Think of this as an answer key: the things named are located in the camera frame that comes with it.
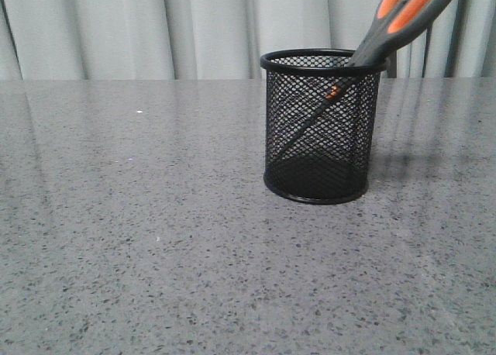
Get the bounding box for orange and grey scissors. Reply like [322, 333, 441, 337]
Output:
[346, 0, 452, 67]

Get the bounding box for black mesh pen cup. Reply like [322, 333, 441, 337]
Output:
[260, 48, 386, 205]

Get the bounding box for light grey curtain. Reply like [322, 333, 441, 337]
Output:
[0, 0, 496, 81]

